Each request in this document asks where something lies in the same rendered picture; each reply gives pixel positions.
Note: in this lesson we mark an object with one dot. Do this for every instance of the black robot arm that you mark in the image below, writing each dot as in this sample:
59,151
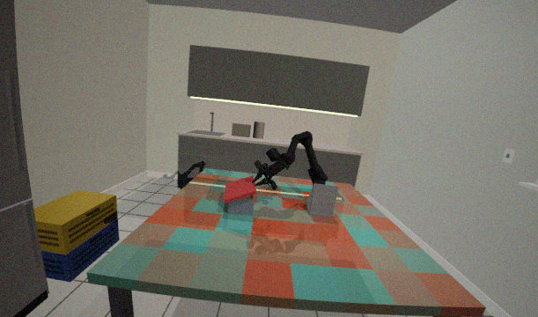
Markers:
285,159

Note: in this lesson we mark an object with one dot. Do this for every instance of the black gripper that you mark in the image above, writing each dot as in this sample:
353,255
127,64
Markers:
270,171

